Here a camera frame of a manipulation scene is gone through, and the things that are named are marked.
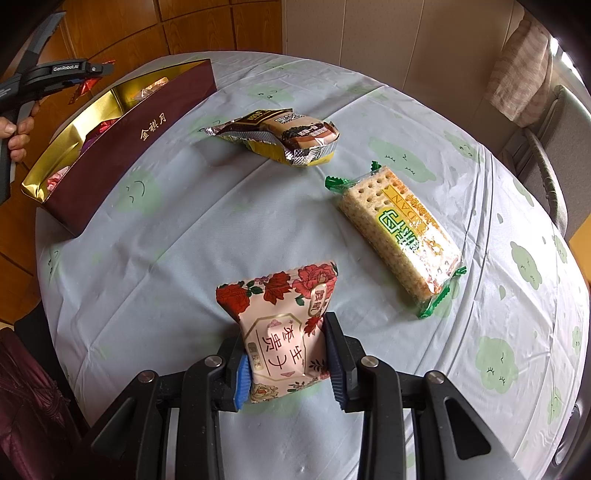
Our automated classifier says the pink patterned curtain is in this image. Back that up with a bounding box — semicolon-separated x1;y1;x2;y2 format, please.
485;18;555;127

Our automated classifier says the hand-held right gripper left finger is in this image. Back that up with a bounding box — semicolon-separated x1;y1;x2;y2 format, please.
90;337;254;480

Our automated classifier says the maroon gift box gold lining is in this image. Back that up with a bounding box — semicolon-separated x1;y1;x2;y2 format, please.
21;58;218;238

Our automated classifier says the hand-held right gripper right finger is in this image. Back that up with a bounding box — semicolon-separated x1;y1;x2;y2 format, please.
322;312;504;480

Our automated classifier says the small red snack packet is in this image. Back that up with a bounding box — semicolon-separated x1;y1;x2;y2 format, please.
69;78;99;104

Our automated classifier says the brown silver cake packet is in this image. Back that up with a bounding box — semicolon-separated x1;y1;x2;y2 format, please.
204;109;341;168

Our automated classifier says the rose print pastry packet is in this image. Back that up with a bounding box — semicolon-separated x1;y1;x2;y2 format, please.
215;261;340;404

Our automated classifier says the red brown snack packet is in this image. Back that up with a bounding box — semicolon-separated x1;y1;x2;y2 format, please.
95;117;122;139

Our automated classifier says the striped sofa chair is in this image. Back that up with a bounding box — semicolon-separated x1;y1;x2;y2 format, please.
501;46;591;259

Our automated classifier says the cloud print tablecloth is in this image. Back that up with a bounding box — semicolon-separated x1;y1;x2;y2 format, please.
34;48;585;480

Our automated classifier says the person's maroon clothing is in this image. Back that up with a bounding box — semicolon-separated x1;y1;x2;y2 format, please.
0;325;86;480

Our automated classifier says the person's left hand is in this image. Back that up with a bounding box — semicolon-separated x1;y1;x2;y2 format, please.
0;102;40;162

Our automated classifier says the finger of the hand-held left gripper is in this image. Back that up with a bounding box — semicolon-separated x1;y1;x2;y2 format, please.
16;11;66;75

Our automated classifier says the green ended cracker packet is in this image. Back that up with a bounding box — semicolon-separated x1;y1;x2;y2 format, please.
324;161;468;320

